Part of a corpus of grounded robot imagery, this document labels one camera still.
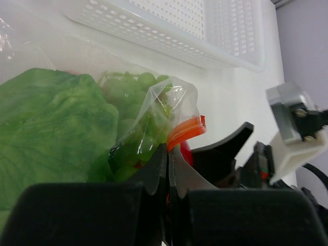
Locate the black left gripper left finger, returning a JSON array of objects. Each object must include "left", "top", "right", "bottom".
[{"left": 1, "top": 144, "right": 168, "bottom": 245}]

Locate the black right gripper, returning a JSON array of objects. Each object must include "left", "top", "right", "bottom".
[{"left": 191, "top": 122, "right": 275, "bottom": 189}]

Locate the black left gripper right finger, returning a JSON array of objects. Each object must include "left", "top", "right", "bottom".
[{"left": 169, "top": 149, "right": 327, "bottom": 245}]

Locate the green fake grapes bunch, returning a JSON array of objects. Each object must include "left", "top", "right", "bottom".
[{"left": 98, "top": 71, "right": 174, "bottom": 181}]

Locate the clear zip bag orange seal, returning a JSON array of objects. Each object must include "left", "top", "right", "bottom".
[{"left": 1, "top": 18, "right": 206, "bottom": 212}]

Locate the red fake apple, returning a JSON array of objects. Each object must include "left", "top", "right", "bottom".
[{"left": 180, "top": 141, "right": 193, "bottom": 166}]

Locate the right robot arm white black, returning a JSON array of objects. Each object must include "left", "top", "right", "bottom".
[{"left": 186, "top": 122, "right": 327, "bottom": 228}]

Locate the green fake lettuce leaf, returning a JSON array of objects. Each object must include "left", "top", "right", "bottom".
[{"left": 1, "top": 68, "right": 118, "bottom": 226}]

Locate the white perforated plastic basket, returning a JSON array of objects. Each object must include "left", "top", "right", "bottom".
[{"left": 61, "top": 1, "right": 265, "bottom": 72}]

